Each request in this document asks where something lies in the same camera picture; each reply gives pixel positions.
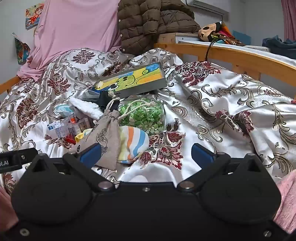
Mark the black cable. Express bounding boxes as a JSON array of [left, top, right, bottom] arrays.
[[205, 38, 220, 62]]

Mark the pink bed sheet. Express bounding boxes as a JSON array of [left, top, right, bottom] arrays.
[[17, 0, 123, 80]]

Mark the pink fleece clothing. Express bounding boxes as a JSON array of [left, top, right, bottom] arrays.
[[0, 174, 296, 235]]

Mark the floral satin blanket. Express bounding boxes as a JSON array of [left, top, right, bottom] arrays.
[[0, 47, 296, 193]]

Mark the pink curtain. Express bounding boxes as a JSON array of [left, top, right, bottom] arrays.
[[281, 0, 296, 42]]

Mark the dark blue cloth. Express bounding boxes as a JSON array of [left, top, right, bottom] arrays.
[[262, 35, 296, 54]]

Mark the cartoon girl wall poster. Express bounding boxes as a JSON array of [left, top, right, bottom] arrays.
[[25, 3, 45, 30]]

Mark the blue white sock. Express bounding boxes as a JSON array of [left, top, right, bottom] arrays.
[[54, 104, 74, 116]]

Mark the white air conditioner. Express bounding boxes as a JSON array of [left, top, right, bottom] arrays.
[[186, 0, 228, 15]]

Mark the light blue board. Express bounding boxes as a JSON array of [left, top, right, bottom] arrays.
[[232, 30, 252, 42]]

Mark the clear case with red base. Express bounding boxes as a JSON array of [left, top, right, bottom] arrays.
[[55, 115, 93, 144]]

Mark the metal tray with cartoon picture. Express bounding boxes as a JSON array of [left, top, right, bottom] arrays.
[[92, 61, 167, 99]]

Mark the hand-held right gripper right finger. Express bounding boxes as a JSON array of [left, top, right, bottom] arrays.
[[177, 143, 264, 190]]

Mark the brown puffer jacket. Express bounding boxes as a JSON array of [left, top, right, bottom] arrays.
[[117, 0, 201, 55]]

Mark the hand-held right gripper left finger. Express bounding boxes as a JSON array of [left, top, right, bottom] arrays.
[[31, 143, 116, 192]]

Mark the white blue milk carton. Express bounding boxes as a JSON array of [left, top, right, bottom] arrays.
[[47, 123, 63, 138]]

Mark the wooden bed frame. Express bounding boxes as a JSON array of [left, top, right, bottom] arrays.
[[0, 43, 296, 98]]

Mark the orange blue striped sock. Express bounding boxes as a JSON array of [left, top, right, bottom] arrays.
[[118, 126, 149, 164]]

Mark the beige printed drawstring pouch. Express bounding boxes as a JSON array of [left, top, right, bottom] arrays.
[[69, 91, 122, 171]]

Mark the tan plush toy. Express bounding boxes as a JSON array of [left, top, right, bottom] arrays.
[[199, 21, 223, 42]]

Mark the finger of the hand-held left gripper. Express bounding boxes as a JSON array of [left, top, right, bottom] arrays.
[[14, 148, 38, 164]]

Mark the clear jar of green stars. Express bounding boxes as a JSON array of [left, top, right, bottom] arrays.
[[118, 95, 166, 136]]

